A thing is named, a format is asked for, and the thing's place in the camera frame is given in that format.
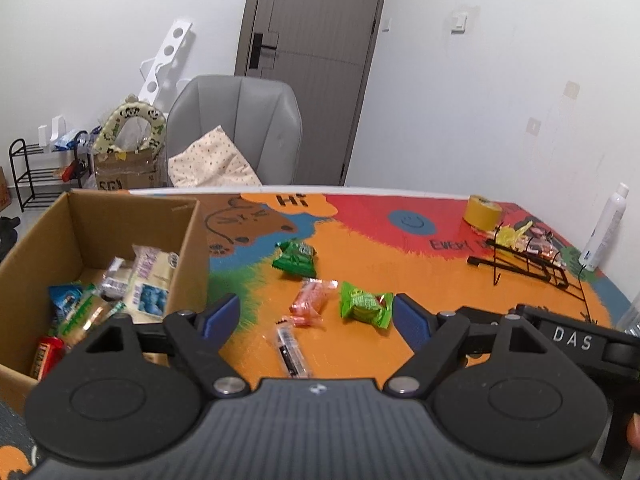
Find dark snack packet white label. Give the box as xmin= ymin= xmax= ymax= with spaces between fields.
xmin=97 ymin=257 xmax=132 ymax=301

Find pink snack packet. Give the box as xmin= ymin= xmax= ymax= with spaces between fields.
xmin=276 ymin=277 xmax=340 ymax=328

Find red snack packet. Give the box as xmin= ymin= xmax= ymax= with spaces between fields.
xmin=29 ymin=336 xmax=67 ymax=380

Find white plastic holder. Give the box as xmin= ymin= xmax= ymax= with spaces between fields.
xmin=37 ymin=116 xmax=67 ymax=147

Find white perforated board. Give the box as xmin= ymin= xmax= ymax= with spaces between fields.
xmin=137 ymin=20 xmax=193 ymax=106

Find black door lock handle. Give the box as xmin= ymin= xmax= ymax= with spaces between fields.
xmin=248 ymin=32 xmax=278 ymax=70

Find white spray bottle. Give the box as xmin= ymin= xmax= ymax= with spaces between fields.
xmin=578 ymin=182 xmax=631 ymax=272

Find cream dotted cushion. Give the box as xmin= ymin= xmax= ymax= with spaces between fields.
xmin=167 ymin=125 xmax=263 ymax=188

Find cream rice cracker packet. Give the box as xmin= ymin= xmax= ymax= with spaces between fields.
xmin=57 ymin=285 xmax=126 ymax=348

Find colourful printed table mat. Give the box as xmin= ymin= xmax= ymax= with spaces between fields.
xmin=0 ymin=186 xmax=632 ymax=480

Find grey door with lock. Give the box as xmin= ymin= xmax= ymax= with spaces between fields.
xmin=235 ymin=0 xmax=393 ymax=186

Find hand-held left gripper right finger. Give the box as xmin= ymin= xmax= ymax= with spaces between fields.
xmin=384 ymin=294 xmax=546 ymax=400

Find yellow tape roll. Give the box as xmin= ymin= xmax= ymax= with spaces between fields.
xmin=462 ymin=195 xmax=505 ymax=231

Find yellow snack packet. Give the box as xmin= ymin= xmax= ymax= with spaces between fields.
xmin=495 ymin=222 xmax=531 ymax=248

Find black wire rack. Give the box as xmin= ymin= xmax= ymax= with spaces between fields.
xmin=467 ymin=220 xmax=598 ymax=323

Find clear and black snack packet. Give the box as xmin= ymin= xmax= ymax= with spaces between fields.
xmin=274 ymin=322 xmax=313 ymax=378

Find light green snack packet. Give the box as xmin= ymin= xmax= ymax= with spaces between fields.
xmin=339 ymin=281 xmax=395 ymax=330

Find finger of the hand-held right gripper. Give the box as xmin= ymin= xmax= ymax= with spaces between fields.
xmin=457 ymin=306 xmax=521 ymax=325

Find pink candy packet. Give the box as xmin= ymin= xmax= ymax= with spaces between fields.
xmin=525 ymin=237 xmax=563 ymax=266

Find panda print padded ring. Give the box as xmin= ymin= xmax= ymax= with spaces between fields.
xmin=94 ymin=94 xmax=167 ymax=156

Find dark green snack packet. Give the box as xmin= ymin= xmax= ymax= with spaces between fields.
xmin=272 ymin=239 xmax=318 ymax=278

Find taped brown cardboard box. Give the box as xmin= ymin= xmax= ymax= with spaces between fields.
xmin=93 ymin=147 xmax=167 ymax=193

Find blue plastic bag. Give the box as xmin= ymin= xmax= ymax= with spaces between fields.
xmin=52 ymin=130 xmax=96 ymax=151

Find white and blue snack packet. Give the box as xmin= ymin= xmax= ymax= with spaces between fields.
xmin=122 ymin=245 xmax=182 ymax=323

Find black shoes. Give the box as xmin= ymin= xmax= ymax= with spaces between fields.
xmin=0 ymin=216 xmax=21 ymax=248

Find grey padded chair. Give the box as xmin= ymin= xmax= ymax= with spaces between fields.
xmin=165 ymin=75 xmax=303 ymax=188

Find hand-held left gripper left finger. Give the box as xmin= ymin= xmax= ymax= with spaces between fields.
xmin=82 ymin=294 xmax=251 ymax=400

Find black metal shoe rack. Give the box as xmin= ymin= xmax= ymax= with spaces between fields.
xmin=9 ymin=137 xmax=96 ymax=211

